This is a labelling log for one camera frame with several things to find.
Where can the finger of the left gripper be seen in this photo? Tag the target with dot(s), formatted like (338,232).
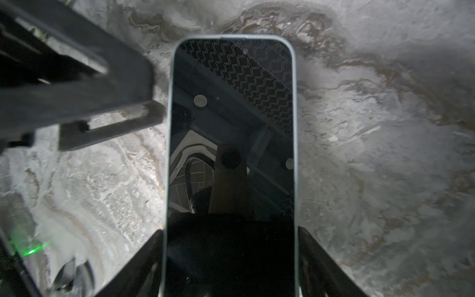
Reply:
(58,68)
(78,135)

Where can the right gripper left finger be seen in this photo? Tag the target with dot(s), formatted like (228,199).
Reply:
(141,276)

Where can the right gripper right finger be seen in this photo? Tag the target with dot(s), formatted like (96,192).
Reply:
(319,274)

